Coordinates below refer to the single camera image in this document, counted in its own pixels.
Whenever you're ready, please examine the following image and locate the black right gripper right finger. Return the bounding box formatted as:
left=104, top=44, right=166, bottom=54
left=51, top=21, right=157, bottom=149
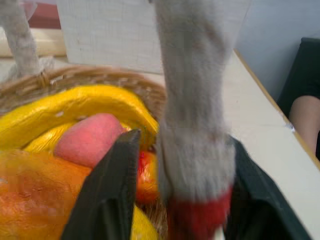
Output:
left=224, top=136, right=312, bottom=240

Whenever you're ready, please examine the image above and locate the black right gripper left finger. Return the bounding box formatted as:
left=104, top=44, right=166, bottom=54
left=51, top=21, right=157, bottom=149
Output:
left=61, top=128, right=142, bottom=240

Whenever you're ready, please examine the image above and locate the orange-red mango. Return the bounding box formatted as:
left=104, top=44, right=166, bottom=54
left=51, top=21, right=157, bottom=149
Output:
left=135, top=150, right=160, bottom=204

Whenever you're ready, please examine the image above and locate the yellow lemon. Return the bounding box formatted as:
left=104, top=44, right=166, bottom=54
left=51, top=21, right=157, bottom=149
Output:
left=130, top=204, right=160, bottom=240

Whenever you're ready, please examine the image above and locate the pink peach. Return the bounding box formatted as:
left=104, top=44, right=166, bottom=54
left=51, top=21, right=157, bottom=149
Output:
left=54, top=112, right=126, bottom=169

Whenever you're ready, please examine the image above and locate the red fruit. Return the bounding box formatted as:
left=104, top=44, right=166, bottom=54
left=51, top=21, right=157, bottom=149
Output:
left=166, top=186, right=234, bottom=240

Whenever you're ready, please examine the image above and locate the orange fruit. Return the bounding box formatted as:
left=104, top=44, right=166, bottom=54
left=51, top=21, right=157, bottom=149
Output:
left=0, top=149, right=93, bottom=240

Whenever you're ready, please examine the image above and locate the small yellow banana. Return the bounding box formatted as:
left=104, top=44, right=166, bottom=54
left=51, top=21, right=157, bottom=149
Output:
left=24, top=122, right=77, bottom=154

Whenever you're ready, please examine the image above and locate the large yellow banana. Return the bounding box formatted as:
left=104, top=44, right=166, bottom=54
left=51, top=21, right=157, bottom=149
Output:
left=0, top=84, right=160, bottom=151

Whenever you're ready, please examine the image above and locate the person's black shirt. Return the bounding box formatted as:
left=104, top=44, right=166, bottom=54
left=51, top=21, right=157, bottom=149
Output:
left=276, top=36, right=320, bottom=120

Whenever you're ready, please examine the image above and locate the red box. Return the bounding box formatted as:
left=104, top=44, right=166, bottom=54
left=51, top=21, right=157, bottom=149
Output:
left=27, top=8, right=62, bottom=30

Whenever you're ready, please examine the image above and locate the wicker basket with grey handle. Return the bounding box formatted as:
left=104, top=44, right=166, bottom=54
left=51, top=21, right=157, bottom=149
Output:
left=0, top=0, right=251, bottom=240

